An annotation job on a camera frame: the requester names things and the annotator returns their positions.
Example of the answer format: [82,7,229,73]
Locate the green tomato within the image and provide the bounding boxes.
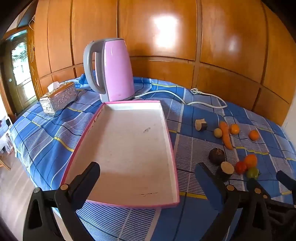
[245,167,260,180]

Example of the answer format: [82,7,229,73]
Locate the dark cut yam cylinder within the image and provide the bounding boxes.
[216,161,234,182]

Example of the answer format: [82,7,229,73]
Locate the red tomato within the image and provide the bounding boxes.
[235,161,247,175]

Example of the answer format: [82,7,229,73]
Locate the large orange with stem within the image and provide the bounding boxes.
[243,154,257,169]

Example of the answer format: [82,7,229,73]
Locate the dark brown round fruit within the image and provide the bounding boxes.
[208,148,226,166]

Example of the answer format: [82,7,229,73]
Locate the orange tangerine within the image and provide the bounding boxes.
[248,130,260,141]

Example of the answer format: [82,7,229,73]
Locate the yellow-green round fruit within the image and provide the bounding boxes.
[213,128,223,138]

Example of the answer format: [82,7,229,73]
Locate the yellow-orange tangerine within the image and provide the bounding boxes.
[229,124,240,135]

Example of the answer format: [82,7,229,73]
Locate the orange carrot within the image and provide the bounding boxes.
[219,121,233,150]

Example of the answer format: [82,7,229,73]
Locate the small cut yam piece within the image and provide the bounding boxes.
[195,118,208,132]

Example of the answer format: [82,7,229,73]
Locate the blue plaid tablecloth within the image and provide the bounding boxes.
[11,77,295,240]

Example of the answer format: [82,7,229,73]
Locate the pink rimmed white tray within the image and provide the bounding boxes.
[61,100,180,208]

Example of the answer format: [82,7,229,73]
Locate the silver tissue box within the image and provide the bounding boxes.
[40,82,78,115]

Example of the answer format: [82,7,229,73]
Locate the wooden glass door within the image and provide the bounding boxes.
[1,30,37,116]

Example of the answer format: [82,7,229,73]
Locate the pink electric kettle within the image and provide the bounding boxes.
[83,38,135,102]

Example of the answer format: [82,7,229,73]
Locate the white power cord with plug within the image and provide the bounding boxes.
[133,87,228,110]

